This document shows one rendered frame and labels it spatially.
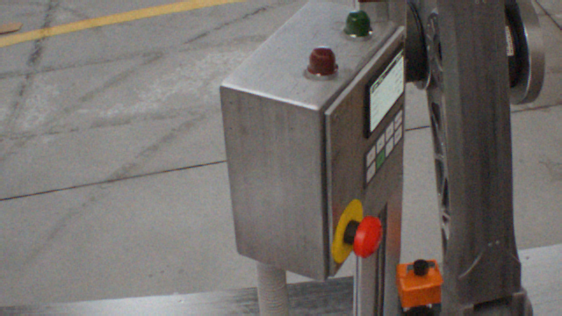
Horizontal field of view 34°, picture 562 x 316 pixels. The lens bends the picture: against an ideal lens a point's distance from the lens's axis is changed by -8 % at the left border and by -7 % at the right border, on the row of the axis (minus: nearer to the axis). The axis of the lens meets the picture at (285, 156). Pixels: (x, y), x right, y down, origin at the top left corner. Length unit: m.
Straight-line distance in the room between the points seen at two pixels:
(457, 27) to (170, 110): 2.73
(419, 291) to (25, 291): 1.96
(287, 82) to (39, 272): 2.15
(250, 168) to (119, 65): 2.95
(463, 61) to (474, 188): 0.11
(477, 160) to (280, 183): 0.17
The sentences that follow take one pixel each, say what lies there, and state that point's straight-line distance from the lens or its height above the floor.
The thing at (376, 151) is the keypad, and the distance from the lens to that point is 0.88.
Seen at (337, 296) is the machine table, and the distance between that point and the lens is 1.51.
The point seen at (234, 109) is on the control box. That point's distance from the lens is 0.81.
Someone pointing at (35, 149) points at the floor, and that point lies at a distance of 3.40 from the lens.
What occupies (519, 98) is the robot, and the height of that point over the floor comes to 1.07.
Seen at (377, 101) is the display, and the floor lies 1.43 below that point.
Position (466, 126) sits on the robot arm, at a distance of 0.78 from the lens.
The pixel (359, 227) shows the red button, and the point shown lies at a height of 1.34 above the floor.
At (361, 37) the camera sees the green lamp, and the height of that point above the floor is 1.48.
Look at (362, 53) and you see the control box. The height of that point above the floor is 1.48.
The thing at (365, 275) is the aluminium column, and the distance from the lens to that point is 1.07.
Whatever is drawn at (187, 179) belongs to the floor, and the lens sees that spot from 3.12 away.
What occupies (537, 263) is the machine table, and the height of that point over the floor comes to 0.83.
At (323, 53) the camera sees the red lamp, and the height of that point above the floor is 1.50.
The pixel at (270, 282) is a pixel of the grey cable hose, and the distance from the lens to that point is 1.00.
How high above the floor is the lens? 1.90
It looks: 37 degrees down
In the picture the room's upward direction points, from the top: 4 degrees counter-clockwise
